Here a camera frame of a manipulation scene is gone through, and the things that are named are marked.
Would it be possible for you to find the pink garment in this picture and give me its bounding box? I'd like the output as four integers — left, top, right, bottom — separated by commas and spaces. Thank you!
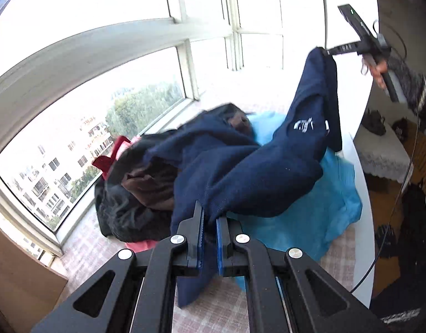
125, 240, 157, 253

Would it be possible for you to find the pink plaid table cloth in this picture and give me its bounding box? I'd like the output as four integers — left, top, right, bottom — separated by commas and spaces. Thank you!
52, 210, 355, 332

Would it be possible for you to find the white lace covered table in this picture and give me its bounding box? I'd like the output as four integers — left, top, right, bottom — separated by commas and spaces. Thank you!
354, 123, 410, 183

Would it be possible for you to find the dark red garment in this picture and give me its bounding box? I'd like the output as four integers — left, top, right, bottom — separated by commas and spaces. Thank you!
92, 135, 132, 180

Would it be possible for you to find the right hand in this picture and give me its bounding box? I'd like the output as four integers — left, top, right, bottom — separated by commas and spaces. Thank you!
363, 54, 388, 90

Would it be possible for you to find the white window frame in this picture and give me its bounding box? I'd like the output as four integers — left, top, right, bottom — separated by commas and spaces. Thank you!
0, 0, 327, 255

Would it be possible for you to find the black clothes pile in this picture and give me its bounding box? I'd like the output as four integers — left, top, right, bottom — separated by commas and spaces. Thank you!
95, 104, 262, 243

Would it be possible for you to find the brown garment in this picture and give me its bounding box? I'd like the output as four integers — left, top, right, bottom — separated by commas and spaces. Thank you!
122, 164, 178, 211

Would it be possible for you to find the navy blue t-shirt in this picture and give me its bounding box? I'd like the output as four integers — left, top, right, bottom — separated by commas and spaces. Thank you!
144, 47, 342, 307

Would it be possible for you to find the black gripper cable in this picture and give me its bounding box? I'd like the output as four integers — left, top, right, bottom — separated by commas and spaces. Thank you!
349, 20, 420, 294

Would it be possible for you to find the light wooden cabinet panel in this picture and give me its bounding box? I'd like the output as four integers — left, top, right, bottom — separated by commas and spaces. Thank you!
0, 229, 67, 332

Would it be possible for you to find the light blue garment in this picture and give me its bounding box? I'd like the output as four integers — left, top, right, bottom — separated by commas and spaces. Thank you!
233, 110, 364, 292

